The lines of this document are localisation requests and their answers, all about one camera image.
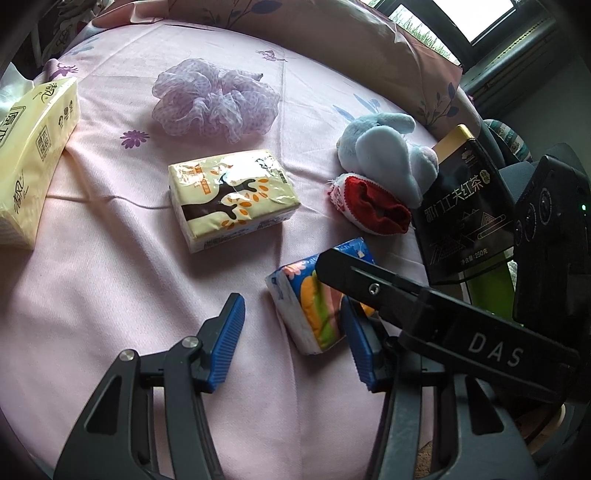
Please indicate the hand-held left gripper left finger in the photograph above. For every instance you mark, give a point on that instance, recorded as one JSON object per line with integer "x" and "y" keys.
{"x": 226, "y": 341}

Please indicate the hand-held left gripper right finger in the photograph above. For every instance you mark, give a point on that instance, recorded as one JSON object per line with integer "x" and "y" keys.
{"x": 364, "y": 346}

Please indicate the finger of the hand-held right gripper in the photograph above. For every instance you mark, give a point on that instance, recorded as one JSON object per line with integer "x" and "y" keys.
{"x": 364, "y": 281}

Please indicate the colourful small tissue pack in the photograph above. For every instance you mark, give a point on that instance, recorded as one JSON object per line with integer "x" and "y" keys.
{"x": 309, "y": 314}

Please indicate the purple mesh scrunchie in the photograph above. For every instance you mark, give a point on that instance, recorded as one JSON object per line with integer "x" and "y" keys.
{"x": 207, "y": 101}

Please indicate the red and white sock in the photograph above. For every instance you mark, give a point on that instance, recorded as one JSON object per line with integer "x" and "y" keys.
{"x": 369, "y": 203}

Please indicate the black tea box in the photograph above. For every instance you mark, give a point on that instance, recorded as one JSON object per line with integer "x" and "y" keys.
{"x": 461, "y": 217}

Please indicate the light blue plush toy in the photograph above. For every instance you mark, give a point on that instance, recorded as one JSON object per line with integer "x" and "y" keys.
{"x": 388, "y": 152}

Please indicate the tree print tissue pack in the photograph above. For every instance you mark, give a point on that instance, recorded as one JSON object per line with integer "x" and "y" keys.
{"x": 231, "y": 198}

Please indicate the grey chair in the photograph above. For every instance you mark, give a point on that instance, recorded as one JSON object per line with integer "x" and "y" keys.
{"x": 512, "y": 175}

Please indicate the striped cushion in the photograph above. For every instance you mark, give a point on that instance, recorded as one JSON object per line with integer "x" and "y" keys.
{"x": 508, "y": 136}

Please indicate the grey curtain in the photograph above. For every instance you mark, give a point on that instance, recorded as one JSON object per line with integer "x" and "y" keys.
{"x": 508, "y": 78}

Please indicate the pink floral pillow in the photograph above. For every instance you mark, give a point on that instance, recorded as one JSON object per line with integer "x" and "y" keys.
{"x": 323, "y": 27}

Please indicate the large yellow tissue pack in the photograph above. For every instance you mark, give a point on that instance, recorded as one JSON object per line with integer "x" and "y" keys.
{"x": 32, "y": 152}

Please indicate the dark framed window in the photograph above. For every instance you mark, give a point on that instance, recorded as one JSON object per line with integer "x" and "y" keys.
{"x": 521, "y": 25}

